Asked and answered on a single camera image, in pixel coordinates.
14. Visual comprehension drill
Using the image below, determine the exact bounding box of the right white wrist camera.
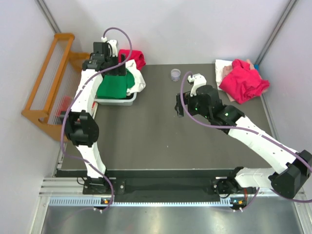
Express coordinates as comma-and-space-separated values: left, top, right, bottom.
187, 74, 207, 97

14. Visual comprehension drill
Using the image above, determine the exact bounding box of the purple cable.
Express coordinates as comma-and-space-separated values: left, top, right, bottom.
60, 27, 133, 212
180, 71, 312, 212

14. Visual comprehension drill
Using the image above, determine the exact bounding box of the slotted cable duct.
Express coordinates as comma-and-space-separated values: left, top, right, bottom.
49, 197, 246, 207

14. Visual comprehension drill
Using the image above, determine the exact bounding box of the red t shirt in basket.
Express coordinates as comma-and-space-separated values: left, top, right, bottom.
118, 49, 146, 71

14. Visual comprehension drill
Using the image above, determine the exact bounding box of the jar of paper clips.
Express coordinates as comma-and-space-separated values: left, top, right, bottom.
171, 69, 181, 81

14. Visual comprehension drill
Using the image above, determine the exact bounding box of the green t shirt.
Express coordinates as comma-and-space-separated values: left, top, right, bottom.
97, 71, 135, 99

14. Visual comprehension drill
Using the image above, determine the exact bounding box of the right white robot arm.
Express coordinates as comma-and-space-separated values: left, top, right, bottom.
175, 85, 312, 199

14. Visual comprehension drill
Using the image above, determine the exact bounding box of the wooden rack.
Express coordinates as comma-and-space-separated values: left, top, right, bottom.
21, 33, 90, 141

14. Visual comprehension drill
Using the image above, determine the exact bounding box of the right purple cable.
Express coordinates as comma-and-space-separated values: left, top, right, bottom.
180, 71, 312, 212

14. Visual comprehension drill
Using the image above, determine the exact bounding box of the white laundry basket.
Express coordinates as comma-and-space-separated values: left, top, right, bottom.
95, 93, 137, 106

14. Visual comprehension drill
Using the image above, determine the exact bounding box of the white t shirt in basket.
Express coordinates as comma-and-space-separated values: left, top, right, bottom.
125, 59, 146, 96

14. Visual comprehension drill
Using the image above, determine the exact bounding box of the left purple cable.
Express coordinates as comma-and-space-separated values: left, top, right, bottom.
60, 27, 133, 212

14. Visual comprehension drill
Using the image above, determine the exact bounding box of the folded white t shirt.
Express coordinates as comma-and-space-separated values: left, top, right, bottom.
215, 59, 232, 90

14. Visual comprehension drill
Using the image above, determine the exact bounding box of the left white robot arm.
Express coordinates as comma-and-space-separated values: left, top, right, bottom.
60, 39, 126, 195

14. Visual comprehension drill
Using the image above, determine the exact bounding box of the crumpled red t shirt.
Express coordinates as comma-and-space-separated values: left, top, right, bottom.
219, 59, 270, 104

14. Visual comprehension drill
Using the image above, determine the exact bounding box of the folded pink t shirt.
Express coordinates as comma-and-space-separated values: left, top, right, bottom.
222, 59, 256, 102

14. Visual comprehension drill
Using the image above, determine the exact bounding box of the colourful red box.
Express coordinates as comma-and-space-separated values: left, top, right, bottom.
91, 101, 98, 114

